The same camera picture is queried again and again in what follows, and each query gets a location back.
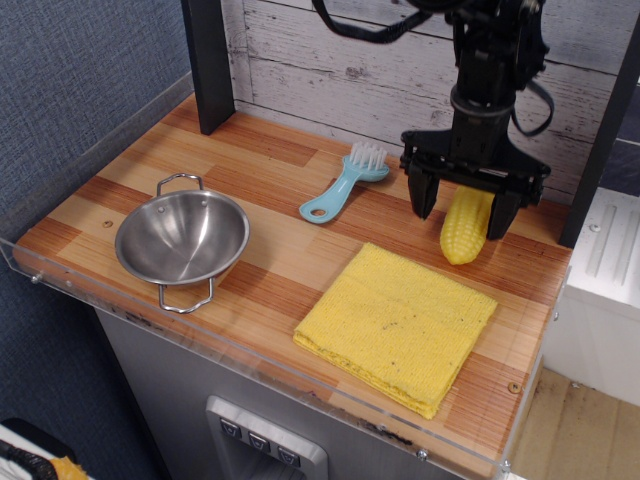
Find yellow toy corn cob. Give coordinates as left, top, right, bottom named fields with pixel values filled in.
left=440, top=186, right=494, bottom=265

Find white ridged side cabinet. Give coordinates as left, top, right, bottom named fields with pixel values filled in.
left=541, top=188, right=639, bottom=405

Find black right frame post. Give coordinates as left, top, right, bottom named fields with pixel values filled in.
left=557, top=0, right=640, bottom=249

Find grey toy fridge cabinet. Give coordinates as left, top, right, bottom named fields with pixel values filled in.
left=98, top=311, right=455, bottom=479

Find silver dispenser button panel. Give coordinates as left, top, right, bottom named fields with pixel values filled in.
left=206, top=395, right=329, bottom=479

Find folded yellow cloth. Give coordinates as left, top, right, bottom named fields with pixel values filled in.
left=293, top=243, right=497, bottom=420

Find black frame post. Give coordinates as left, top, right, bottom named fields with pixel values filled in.
left=181, top=0, right=236, bottom=135
left=557, top=0, right=640, bottom=249

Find small yellow object bottom left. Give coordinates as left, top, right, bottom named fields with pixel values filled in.
left=50, top=456, right=90, bottom=480

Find light blue dish brush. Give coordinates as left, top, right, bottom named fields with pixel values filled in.
left=299, top=142, right=389, bottom=224

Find clear acrylic edge guard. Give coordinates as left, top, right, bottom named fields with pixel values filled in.
left=1, top=71, right=568, bottom=479

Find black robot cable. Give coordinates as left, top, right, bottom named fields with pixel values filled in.
left=310, top=0, right=434, bottom=44

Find stainless steel two-handled bowl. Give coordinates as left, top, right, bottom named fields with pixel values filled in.
left=115, top=172, right=250, bottom=314

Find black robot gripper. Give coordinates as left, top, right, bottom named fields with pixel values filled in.
left=400, top=102, right=551, bottom=240

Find black left frame post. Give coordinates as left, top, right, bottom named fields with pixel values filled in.
left=181, top=0, right=236, bottom=135

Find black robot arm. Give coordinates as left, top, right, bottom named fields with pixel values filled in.
left=400, top=1, right=553, bottom=240

